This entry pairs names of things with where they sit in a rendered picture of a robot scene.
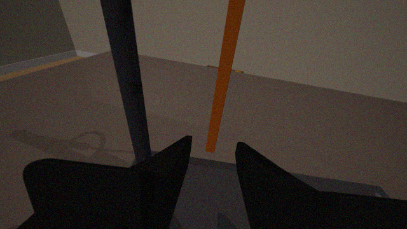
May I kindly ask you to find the orange long bar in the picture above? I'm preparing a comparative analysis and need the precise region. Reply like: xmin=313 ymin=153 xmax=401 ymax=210
xmin=205 ymin=0 xmax=245 ymax=153

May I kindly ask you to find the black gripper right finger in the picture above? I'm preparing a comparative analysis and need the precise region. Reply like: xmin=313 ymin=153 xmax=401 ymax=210
xmin=235 ymin=142 xmax=407 ymax=229

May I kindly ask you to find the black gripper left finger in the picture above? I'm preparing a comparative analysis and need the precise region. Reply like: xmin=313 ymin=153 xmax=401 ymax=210
xmin=22 ymin=135 xmax=192 ymax=229

